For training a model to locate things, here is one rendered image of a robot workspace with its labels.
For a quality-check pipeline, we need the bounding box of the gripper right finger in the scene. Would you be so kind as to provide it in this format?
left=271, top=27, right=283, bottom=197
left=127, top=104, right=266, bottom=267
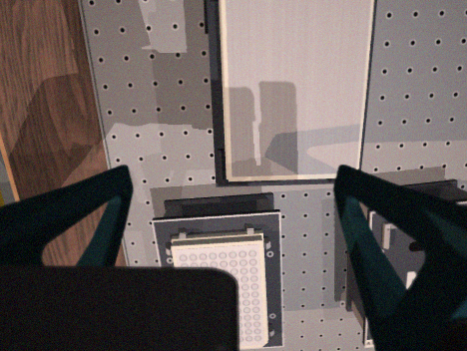
left=333, top=165, right=467, bottom=351

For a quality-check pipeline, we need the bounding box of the grey flat base plate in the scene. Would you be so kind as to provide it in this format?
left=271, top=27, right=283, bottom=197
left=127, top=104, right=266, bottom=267
left=78, top=0, right=467, bottom=351

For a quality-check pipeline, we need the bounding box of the cream rectangular plate with grid of square holes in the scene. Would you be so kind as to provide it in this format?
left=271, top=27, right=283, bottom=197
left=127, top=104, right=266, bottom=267
left=219, top=0, right=374, bottom=181

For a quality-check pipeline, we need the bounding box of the white multi-well plate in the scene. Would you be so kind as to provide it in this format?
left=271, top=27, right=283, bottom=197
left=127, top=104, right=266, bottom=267
left=171, top=230, right=268, bottom=349

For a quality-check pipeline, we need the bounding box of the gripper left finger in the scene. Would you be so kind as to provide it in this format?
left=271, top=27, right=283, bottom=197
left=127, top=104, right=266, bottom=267
left=0, top=165, right=134, bottom=266

